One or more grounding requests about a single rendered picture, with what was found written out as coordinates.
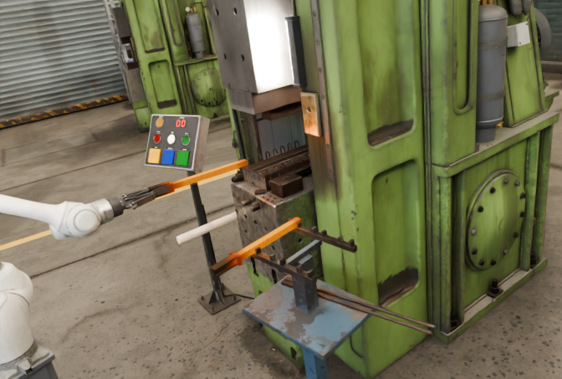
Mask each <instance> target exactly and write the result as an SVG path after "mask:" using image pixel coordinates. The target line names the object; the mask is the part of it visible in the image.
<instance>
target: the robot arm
mask: <svg viewBox="0 0 562 379"><path fill-rule="evenodd" d="M170 191H171V190H170V187H169V185H165V186H163V187H158V188H156V189H153V190H152V192H149V189H147V188H145V189H141V190H139V191H135V192H131V193H127V194H123V195H122V198H120V199H119V198H118V197H111V198H109V199H107V201H106V199H104V198H103V199H100V200H99V201H96V202H92V203H89V204H83V203H81V202H63V203H61V204H59V205H50V204H45V203H40V202H31V201H27V200H23V199H19V198H15V197H9V196H4V195H1V194H0V213H6V214H11V215H15V216H20V217H25V218H32V219H36V220H39V221H43V222H46V223H49V228H50V231H51V233H52V234H53V236H54V237H55V238H56V239H57V240H62V239H70V238H77V237H80V238H84V237H88V236H90V235H92V234H93V233H95V232H96V231H97V229H98V228H99V226H100V225H102V224H104V223H107V222H110V221H112V220H113V217H114V218H116V217H118V216H120V215H122V214H123V213H124V212H123V211H124V210H125V209H129V208H133V210H135V209H137V208H138V207H140V206H142V205H144V204H146V203H148V202H151V201H153V200H155V199H156V197H157V196H160V195H162V194H164V193H167V192H170ZM32 300H33V284H32V281H31V279H30V278H29V277H28V276H27V275H26V274H25V273H24V272H23V271H21V270H18V269H17V268H16V267H15V266H14V265H13V264H10V263H4V262H1V261H0V379H13V378H14V377H15V376H17V375H18V374H20V373H21V372H22V373H24V374H26V375H28V374H30V373H31V372H32V371H33V369H32V367H31V366H32V365H34V364H35V363H37V362H39V361H41V360H42V359H45V358H47V357H48V356H49V354H50V353H49V350H46V349H44V348H43V347H42V346H41V345H40V344H39V343H37V342H36V341H35V339H34V338H33V334H32V331H31V328H30V318H29V311H30V308H31V304H32Z"/></svg>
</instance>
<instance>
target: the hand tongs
mask: <svg viewBox="0 0 562 379"><path fill-rule="evenodd" d="M281 284H282V285H285V286H287V287H289V288H292V289H293V288H294V287H293V280H292V278H290V277H286V278H285V279H284V280H283V281H282V282H281ZM317 291H319V292H323V293H326V294H331V295H333V296H336V297H339V298H341V299H344V300H348V301H351V302H354V303H356V304H359V305H363V306H366V307H369V308H372V309H374V310H379V311H381V312H384V313H387V314H389V315H394V316H396V317H399V318H402V319H404V320H409V321H411V322H414V323H417V324H419V325H424V326H427V327H430V328H432V329H435V328H436V326H435V325H432V324H429V323H426V322H423V321H420V320H416V319H413V318H411V317H408V316H405V315H401V314H398V313H396V312H393V311H390V310H385V309H382V308H380V307H377V306H374V305H370V304H367V303H365V302H362V301H359V300H355V299H352V298H349V297H346V296H343V295H341V294H336V293H334V292H331V291H328V290H325V289H319V288H317ZM318 296H319V297H321V298H324V299H327V300H331V301H334V302H335V303H338V304H341V305H345V306H348V307H350V308H353V309H356V310H360V311H363V312H365V313H367V314H370V315H374V316H377V317H380V318H382V319H385V320H389V321H392V322H395V323H397V324H399V325H404V326H406V327H409V328H412V329H414V330H419V331H421V332H424V333H427V334H429V335H431V334H432V332H431V331H430V330H426V329H423V328H421V327H418V326H415V325H411V324H408V323H406V322H403V321H400V320H396V319H393V318H391V317H388V316H385V315H381V314H378V313H376V312H373V311H371V310H367V309H364V308H361V307H359V306H356V305H352V304H349V303H346V302H344V301H341V300H337V299H334V298H331V297H329V296H326V295H323V294H320V293H318Z"/></svg>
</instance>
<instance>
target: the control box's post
mask: <svg viewBox="0 0 562 379"><path fill-rule="evenodd" d="M186 173H187V176H188V177H190V176H193V175H196V172H193V171H186ZM190 187H191V191H192V198H193V202H194V205H195V209H196V213H197V220H198V224H199V227H201V226H202V225H205V224H206V219H205V215H204V212H203V207H202V200H201V196H200V192H199V188H198V185H197V182H195V183H192V184H190ZM202 242H203V246H204V250H205V254H206V258H207V265H208V267H209V268H210V267H211V266H213V265H214V264H215V261H214V258H213V253H212V246H211V243H210V238H209V234H208V233H205V234H203V235H202ZM209 272H210V276H211V280H212V287H213V289H214V290H215V293H216V297H217V301H219V299H218V296H217V291H218V290H219V291H220V293H221V294H222V292H221V289H220V284H219V281H218V277H217V278H216V277H214V276H212V270H211V269H209Z"/></svg>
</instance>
